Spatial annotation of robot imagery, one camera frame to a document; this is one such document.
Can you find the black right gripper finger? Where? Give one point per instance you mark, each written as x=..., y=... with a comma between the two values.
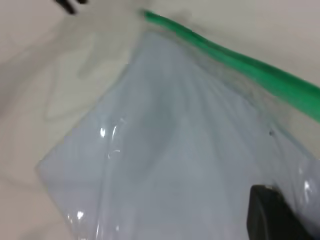
x=270, y=217

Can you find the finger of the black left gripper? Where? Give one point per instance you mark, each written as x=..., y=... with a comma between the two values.
x=82, y=1
x=67, y=6

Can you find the green zipper slider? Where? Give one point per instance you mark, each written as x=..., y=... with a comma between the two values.
x=150, y=15

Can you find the clear plastic zipper bag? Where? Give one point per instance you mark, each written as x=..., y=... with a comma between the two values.
x=175, y=150

